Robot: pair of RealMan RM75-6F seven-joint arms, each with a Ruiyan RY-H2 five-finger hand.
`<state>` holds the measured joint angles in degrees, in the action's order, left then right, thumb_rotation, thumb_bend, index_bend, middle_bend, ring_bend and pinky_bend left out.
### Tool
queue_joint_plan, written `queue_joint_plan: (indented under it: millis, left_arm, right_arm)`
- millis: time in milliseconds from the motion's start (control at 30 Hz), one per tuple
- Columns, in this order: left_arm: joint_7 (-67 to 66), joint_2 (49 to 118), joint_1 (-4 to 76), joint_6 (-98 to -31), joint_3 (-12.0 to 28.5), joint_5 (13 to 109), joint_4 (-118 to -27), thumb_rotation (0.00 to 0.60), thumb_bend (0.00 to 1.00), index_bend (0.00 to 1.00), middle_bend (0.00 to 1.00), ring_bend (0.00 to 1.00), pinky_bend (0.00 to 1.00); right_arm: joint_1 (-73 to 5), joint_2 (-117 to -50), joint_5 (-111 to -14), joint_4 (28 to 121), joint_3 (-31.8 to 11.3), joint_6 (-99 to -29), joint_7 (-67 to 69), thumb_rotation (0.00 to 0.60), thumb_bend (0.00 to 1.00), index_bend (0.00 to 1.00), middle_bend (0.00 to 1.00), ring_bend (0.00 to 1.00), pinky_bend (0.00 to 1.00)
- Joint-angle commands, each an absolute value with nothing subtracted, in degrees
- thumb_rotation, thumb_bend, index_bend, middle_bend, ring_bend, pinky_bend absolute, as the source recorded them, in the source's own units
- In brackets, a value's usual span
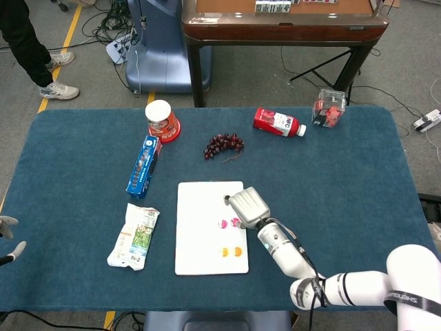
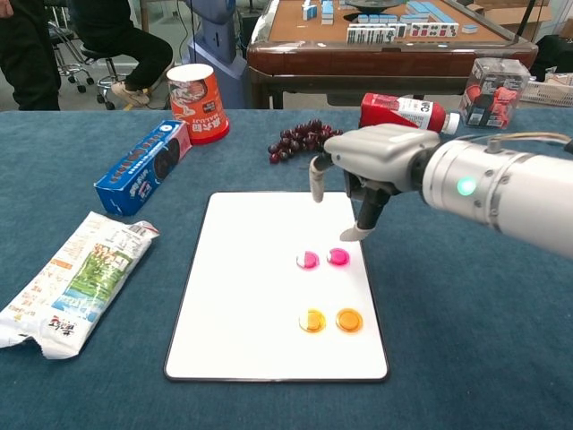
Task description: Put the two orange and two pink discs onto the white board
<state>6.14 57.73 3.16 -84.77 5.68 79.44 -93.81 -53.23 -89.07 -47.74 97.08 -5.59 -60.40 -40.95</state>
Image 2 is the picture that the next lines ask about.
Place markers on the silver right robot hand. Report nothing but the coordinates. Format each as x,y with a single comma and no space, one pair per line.
380,157

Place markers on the pink token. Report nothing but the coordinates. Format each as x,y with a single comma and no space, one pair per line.
338,257
307,260

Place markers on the orange token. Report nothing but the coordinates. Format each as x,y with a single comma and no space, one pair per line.
349,320
312,320

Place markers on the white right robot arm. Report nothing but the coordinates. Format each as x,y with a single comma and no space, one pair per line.
501,188

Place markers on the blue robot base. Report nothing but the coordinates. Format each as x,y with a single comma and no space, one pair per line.
215,49

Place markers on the red juice bottle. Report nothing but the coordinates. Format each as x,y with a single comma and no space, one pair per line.
403,112

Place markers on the dark red grape bunch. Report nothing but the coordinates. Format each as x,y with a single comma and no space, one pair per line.
300,136

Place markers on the brown mahjong table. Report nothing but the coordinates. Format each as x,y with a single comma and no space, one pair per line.
380,62

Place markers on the standing mahjong tile row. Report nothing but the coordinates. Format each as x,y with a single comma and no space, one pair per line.
371,35

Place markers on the clear box with red toy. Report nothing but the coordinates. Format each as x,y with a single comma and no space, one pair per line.
492,96

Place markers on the face-up mahjong tile row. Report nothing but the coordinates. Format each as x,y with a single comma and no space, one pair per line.
430,30

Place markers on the blue-backed mahjong tile row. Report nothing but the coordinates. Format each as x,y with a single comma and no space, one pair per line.
378,19

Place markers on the large blue mahjong tile stack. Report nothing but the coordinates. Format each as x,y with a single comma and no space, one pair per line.
421,11

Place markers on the small blue mahjong tile stack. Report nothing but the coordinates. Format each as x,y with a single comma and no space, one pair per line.
310,11
327,13

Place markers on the single blue mahjong tile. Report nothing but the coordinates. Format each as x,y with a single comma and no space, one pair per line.
471,29

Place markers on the white plastic basket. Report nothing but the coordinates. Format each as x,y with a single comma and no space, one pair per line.
548,94

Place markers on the white cutting board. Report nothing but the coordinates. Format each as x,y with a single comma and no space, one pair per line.
250,286

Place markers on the red instant noodle cup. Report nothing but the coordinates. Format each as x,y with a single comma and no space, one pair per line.
197,103

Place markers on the brown cardboard box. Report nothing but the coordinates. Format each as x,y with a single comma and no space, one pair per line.
515,13

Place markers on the black bag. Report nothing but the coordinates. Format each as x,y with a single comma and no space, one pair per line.
555,54

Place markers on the blue tablecloth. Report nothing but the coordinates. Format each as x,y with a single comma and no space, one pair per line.
447,380

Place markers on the blue cookie box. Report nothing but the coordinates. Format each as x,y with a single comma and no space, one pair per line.
139,170

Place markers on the seated person in black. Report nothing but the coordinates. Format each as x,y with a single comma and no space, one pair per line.
125,45

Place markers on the chrome base stool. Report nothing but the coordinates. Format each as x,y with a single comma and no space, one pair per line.
107,85

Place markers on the white snack bag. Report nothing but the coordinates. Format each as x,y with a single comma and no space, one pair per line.
80,282

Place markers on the black office chair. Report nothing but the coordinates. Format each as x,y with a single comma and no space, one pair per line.
67,67

